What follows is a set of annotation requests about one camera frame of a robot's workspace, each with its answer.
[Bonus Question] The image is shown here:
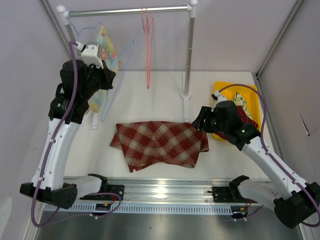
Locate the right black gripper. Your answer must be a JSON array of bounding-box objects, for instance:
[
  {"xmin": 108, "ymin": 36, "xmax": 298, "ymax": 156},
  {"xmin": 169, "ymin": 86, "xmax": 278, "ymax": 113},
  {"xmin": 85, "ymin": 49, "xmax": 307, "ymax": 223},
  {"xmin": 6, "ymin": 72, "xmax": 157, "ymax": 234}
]
[{"xmin": 191, "ymin": 106, "xmax": 229, "ymax": 134}]

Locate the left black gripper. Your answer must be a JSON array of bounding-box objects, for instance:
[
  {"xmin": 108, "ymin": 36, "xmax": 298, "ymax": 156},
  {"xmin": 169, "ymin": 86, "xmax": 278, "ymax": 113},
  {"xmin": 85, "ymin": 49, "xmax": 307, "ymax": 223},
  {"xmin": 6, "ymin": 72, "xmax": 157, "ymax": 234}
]
[{"xmin": 81, "ymin": 59, "xmax": 116, "ymax": 100}]

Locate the blue wire hanger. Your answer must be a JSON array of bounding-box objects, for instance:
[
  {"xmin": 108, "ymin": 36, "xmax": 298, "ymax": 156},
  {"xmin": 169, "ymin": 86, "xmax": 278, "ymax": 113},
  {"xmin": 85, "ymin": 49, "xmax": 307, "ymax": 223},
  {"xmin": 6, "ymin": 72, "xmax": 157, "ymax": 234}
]
[
  {"xmin": 67, "ymin": 9, "xmax": 102, "ymax": 44},
  {"xmin": 100, "ymin": 39, "xmax": 135, "ymax": 123}
]

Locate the floral pastel skirt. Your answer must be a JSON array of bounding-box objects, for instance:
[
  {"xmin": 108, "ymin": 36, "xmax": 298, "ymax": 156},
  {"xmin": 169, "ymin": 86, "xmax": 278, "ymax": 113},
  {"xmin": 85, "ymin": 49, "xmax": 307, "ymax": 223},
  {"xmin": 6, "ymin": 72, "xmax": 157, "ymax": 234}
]
[{"xmin": 88, "ymin": 25, "xmax": 122, "ymax": 113}]

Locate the red plaid cloth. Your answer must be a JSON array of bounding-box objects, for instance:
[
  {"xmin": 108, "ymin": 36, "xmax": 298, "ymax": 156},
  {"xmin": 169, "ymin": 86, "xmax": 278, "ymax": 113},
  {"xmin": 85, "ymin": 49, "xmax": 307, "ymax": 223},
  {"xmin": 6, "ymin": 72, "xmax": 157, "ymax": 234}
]
[{"xmin": 110, "ymin": 121, "xmax": 210, "ymax": 173}]

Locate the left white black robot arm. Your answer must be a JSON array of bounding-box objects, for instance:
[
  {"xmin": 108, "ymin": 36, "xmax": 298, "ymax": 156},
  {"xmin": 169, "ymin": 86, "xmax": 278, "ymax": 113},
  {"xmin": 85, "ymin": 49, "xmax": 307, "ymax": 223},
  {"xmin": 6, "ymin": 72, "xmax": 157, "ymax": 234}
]
[{"xmin": 19, "ymin": 59, "xmax": 116, "ymax": 209}]

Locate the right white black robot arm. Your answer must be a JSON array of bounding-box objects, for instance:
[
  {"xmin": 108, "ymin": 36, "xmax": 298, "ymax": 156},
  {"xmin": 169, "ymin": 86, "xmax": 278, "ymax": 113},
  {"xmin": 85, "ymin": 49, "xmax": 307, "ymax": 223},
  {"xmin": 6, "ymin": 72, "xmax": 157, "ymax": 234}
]
[{"xmin": 192, "ymin": 100, "xmax": 320, "ymax": 229}]

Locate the green leaf print cloth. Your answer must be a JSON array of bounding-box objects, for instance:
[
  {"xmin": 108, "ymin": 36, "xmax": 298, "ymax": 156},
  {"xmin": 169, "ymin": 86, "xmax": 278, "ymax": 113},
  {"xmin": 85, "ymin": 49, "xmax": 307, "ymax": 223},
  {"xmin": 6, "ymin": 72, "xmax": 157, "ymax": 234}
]
[{"xmin": 233, "ymin": 92, "xmax": 252, "ymax": 119}]

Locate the red polka dot cloth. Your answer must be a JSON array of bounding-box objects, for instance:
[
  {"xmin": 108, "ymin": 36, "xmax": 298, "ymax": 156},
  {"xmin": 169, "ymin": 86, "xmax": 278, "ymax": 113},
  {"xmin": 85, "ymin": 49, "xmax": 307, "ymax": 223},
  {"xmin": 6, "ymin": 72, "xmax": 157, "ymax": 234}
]
[{"xmin": 212, "ymin": 105, "xmax": 261, "ymax": 141}]

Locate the yellow plastic tray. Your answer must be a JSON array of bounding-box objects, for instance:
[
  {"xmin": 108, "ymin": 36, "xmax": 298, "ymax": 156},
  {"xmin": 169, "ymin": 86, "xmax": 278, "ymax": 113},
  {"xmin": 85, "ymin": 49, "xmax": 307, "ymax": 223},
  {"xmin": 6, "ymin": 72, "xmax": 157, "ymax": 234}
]
[{"xmin": 212, "ymin": 80, "xmax": 263, "ymax": 142}]

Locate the white metal clothes rack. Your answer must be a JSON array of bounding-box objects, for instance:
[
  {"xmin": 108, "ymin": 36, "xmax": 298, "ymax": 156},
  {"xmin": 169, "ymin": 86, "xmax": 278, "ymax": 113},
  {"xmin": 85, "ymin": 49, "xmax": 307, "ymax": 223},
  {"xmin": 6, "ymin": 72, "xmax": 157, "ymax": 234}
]
[{"xmin": 56, "ymin": 0, "xmax": 198, "ymax": 123}]

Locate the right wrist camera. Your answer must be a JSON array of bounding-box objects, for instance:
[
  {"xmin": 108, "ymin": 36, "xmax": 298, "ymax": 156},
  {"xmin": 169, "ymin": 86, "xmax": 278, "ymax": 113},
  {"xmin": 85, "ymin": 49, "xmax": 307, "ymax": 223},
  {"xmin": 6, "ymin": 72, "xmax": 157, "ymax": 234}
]
[{"xmin": 211, "ymin": 90, "xmax": 228, "ymax": 107}]

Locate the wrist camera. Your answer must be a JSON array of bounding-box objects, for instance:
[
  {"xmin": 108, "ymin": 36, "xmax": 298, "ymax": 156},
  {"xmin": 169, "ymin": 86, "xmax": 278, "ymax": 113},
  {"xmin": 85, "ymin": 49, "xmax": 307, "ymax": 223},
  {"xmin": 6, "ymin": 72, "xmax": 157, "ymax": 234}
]
[
  {"xmin": 211, "ymin": 90, "xmax": 228, "ymax": 107},
  {"xmin": 76, "ymin": 41, "xmax": 103, "ymax": 69}
]

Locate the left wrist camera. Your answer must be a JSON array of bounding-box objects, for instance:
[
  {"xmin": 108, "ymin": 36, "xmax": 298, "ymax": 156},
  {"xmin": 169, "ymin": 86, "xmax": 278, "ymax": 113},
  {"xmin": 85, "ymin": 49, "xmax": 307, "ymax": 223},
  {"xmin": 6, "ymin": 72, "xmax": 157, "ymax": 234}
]
[{"xmin": 76, "ymin": 41, "xmax": 103, "ymax": 69}]

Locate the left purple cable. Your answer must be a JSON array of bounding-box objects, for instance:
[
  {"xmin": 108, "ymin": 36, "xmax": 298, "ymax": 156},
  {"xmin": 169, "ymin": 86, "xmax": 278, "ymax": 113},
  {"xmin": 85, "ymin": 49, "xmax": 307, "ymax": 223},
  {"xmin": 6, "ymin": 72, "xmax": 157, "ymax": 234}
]
[{"xmin": 31, "ymin": 41, "xmax": 78, "ymax": 228}]

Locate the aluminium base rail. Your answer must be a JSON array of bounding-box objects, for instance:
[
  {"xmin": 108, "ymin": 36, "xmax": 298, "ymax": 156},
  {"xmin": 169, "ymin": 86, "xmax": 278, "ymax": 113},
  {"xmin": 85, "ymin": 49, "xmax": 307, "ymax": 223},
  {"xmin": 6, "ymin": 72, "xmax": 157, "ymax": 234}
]
[{"xmin": 108, "ymin": 177, "xmax": 231, "ymax": 205}]

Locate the white slotted cable duct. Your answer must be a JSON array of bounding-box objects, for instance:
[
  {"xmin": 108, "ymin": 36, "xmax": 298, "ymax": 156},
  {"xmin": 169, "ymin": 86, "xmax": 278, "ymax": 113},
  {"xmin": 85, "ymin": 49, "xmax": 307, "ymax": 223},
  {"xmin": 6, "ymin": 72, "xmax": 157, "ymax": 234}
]
[{"xmin": 60, "ymin": 203, "xmax": 233, "ymax": 216}]

